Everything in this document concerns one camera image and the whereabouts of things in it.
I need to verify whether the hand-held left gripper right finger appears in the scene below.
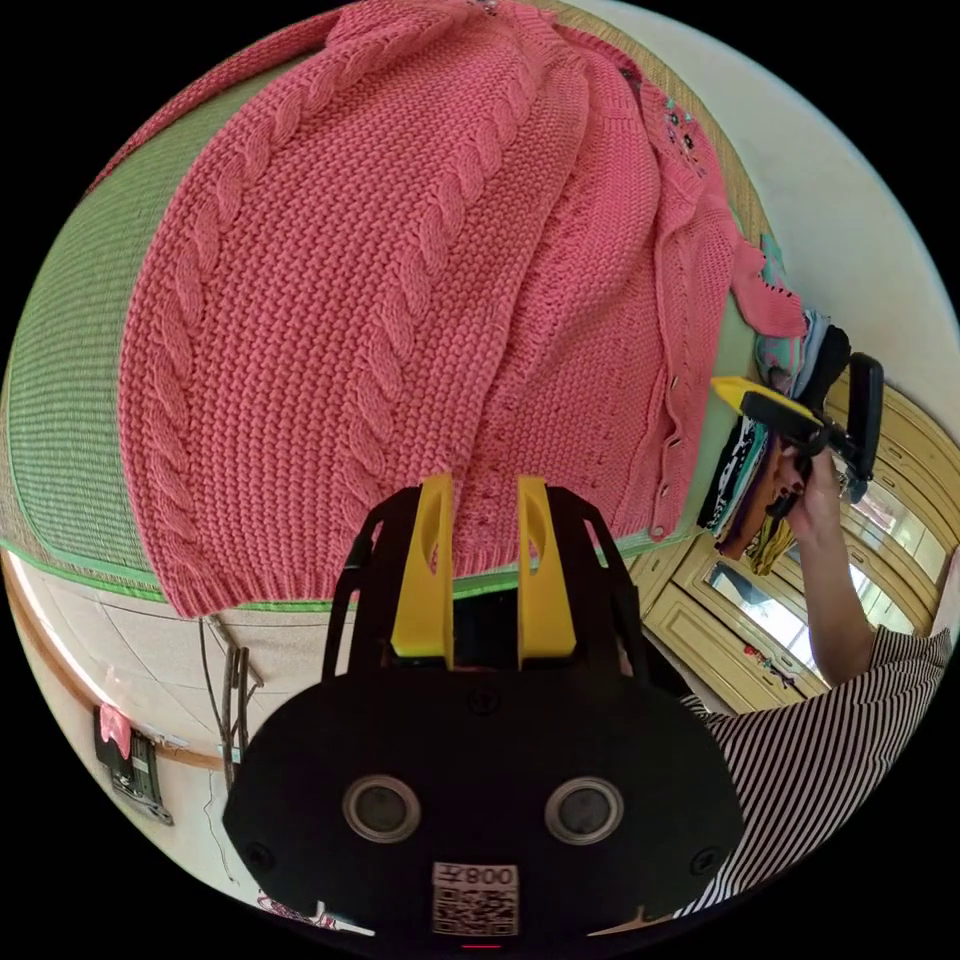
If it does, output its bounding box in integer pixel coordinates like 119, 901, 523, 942
515, 474, 578, 671

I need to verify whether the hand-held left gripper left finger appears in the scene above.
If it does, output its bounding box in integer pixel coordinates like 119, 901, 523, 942
389, 472, 457, 671

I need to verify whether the person's right hand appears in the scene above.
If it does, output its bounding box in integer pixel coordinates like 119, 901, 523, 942
764, 439, 844, 550

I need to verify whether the person's right forearm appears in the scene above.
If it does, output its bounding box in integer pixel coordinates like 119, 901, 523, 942
796, 521, 880, 688

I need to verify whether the person's body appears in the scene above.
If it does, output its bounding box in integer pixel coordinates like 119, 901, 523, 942
673, 545, 960, 921

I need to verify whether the pink knitted cardigan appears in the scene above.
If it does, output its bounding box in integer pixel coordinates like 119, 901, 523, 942
82, 0, 808, 621

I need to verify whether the yellow cupboard with glass doors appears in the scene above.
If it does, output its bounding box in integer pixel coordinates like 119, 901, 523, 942
625, 374, 960, 715

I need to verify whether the pile of clothes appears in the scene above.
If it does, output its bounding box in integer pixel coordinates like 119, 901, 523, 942
695, 232, 853, 577

